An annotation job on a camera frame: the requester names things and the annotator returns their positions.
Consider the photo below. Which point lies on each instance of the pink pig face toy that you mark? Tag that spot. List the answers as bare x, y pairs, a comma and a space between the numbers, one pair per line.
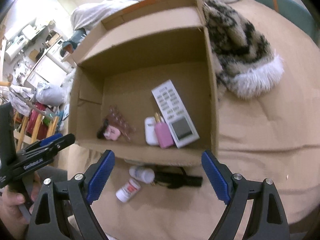
112, 133

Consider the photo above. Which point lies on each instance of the leopard print fur blanket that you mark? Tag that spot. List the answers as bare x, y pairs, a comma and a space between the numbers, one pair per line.
247, 66

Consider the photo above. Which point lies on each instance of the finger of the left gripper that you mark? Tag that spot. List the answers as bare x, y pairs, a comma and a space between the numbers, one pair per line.
49, 150
44, 142

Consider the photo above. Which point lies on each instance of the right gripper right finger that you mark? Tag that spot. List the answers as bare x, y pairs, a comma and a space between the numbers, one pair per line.
234, 193

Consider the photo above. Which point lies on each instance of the teal cushion orange stripe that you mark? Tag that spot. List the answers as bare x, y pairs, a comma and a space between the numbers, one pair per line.
295, 13

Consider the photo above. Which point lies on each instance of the white pill bottle red label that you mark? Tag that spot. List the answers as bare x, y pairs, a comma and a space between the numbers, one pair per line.
127, 191

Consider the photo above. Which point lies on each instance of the white washing machine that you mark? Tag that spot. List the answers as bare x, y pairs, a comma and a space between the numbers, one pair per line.
50, 68

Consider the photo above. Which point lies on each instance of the black adapter cable plug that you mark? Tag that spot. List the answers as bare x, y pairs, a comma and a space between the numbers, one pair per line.
173, 180

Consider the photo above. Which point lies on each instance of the maroon hair claw clip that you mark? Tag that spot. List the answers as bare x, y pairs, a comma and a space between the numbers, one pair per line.
116, 119

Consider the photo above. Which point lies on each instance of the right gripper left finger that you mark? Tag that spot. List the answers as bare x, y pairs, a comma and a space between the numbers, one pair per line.
86, 188

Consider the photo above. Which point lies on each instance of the teal cushion by duvet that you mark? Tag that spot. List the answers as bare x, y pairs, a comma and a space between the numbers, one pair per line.
71, 44

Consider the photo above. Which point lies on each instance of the grey plastic bag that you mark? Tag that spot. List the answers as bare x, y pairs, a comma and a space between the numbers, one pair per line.
49, 94

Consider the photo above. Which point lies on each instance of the pink perfume bottle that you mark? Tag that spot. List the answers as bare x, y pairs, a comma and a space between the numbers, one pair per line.
162, 131

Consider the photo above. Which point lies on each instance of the small white case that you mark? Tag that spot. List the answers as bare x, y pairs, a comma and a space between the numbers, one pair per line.
150, 135

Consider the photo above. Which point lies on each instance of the brown cardboard box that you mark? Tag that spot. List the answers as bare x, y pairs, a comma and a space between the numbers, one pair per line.
124, 58

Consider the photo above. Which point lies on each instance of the white pill bottle blue label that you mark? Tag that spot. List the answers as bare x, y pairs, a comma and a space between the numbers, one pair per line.
143, 174

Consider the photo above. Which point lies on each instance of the white remote control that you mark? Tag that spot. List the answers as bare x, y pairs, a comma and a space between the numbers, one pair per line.
175, 114

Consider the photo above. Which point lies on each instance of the person's left hand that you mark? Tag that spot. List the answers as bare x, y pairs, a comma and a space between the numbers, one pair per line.
13, 223

